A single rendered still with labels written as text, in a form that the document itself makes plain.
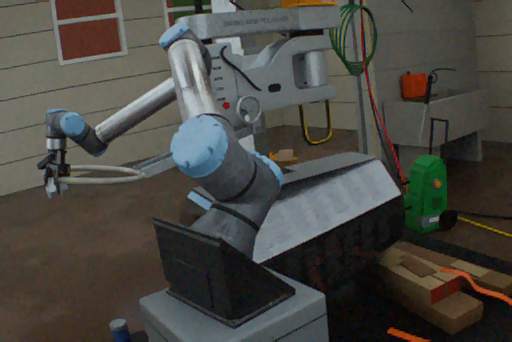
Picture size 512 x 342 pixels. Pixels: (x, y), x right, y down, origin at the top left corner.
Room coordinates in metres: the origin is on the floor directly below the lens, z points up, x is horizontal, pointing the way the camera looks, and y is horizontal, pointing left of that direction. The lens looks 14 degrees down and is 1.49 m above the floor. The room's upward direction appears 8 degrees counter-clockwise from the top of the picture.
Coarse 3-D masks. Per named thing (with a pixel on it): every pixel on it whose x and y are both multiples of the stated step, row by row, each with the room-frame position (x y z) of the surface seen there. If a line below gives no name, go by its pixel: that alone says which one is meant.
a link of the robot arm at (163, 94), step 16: (208, 64) 1.73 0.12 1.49; (144, 96) 1.81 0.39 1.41; (160, 96) 1.78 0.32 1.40; (176, 96) 1.79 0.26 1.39; (128, 112) 1.81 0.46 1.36; (144, 112) 1.80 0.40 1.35; (96, 128) 1.86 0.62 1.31; (112, 128) 1.83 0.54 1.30; (128, 128) 1.84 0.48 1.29; (80, 144) 1.84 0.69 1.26; (96, 144) 1.85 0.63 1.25
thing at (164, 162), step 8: (240, 128) 2.57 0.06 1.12; (248, 128) 2.47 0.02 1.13; (256, 128) 2.46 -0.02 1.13; (240, 136) 2.44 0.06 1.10; (152, 160) 2.30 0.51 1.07; (160, 160) 2.32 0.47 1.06; (168, 160) 2.23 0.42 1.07; (136, 168) 2.26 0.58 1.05; (144, 168) 2.17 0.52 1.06; (152, 168) 2.19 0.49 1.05; (160, 168) 2.21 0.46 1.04; (168, 168) 2.23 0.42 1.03
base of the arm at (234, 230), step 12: (216, 204) 1.23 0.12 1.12; (204, 216) 1.21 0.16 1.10; (216, 216) 1.19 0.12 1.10; (228, 216) 1.18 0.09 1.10; (240, 216) 1.19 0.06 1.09; (204, 228) 1.16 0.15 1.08; (216, 228) 1.15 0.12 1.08; (228, 228) 1.16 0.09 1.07; (240, 228) 1.17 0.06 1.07; (252, 228) 1.20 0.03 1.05; (228, 240) 1.13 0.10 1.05; (240, 240) 1.15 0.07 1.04; (252, 240) 1.19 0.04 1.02; (252, 252) 1.18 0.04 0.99
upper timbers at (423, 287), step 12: (396, 252) 2.68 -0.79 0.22; (432, 264) 2.43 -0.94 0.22; (384, 276) 2.51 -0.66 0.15; (396, 276) 2.40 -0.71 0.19; (408, 276) 2.34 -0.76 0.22; (432, 276) 2.30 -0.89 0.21; (444, 276) 2.26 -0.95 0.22; (456, 276) 2.24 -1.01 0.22; (408, 288) 2.31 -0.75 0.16; (420, 288) 2.22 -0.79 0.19; (432, 288) 2.16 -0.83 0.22; (444, 288) 2.19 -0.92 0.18; (456, 288) 2.23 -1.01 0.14; (420, 300) 2.22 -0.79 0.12; (432, 300) 2.15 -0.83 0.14
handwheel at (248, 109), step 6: (246, 96) 2.36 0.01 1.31; (252, 96) 2.38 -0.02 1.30; (240, 102) 2.34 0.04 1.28; (258, 102) 2.39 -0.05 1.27; (246, 108) 2.35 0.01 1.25; (252, 108) 2.36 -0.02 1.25; (240, 114) 2.34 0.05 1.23; (258, 114) 2.39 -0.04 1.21; (240, 120) 2.34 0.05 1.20; (252, 120) 2.37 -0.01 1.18
